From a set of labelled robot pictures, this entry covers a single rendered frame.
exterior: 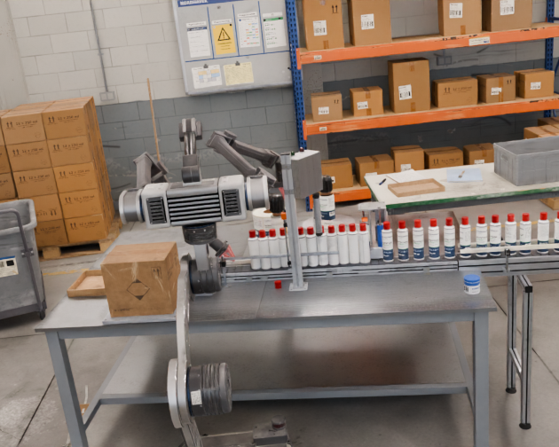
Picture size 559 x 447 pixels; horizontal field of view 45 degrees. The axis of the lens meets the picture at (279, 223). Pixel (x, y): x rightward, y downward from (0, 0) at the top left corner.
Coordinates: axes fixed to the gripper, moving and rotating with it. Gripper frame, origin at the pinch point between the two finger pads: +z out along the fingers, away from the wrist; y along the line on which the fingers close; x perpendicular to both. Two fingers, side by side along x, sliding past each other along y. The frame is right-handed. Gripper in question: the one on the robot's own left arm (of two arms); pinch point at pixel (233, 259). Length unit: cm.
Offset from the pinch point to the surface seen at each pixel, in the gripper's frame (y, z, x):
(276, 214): 25.0, 3.8, -25.1
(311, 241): -3.2, 21.7, -35.4
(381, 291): -25, 57, -46
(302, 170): -16, -8, -62
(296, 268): -15.9, 22.8, -24.2
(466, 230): -3, 72, -91
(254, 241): -2.2, 1.0, -15.2
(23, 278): 122, -84, 171
